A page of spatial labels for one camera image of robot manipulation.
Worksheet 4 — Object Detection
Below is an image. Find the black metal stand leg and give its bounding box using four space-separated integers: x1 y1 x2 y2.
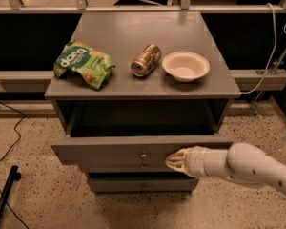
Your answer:
0 165 21 218

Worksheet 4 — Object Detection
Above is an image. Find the grey top drawer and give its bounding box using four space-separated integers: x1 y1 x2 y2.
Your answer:
51 100 232 173

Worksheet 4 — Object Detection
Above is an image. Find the green snack bag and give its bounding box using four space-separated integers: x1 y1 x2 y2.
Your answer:
53 40 115 90

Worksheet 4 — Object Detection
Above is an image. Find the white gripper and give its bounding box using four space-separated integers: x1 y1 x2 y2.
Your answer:
165 146 229 178

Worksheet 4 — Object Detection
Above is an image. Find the white cable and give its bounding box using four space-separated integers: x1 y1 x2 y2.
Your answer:
240 2 278 95

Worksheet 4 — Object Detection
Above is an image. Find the grey drawer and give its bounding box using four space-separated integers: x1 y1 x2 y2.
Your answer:
88 177 198 193
51 100 232 173

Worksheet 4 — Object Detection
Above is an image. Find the grey wooden nightstand cabinet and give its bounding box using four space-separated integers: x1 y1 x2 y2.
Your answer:
45 11 240 181

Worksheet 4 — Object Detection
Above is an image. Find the grey bottom drawer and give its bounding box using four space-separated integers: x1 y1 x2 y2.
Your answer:
88 177 198 193

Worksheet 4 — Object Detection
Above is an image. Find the metal railing frame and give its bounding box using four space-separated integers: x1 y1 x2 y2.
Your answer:
0 0 286 14

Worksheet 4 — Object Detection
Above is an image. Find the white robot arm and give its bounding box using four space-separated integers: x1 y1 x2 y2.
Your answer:
165 143 286 196

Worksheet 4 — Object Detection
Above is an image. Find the gold soda can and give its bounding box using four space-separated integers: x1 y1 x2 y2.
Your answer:
131 43 162 77

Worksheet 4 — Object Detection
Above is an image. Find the white paper bowl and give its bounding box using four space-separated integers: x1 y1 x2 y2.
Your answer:
162 52 210 83

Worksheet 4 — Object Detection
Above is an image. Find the black cable on floor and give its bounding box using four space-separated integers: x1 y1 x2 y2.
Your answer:
0 91 27 162

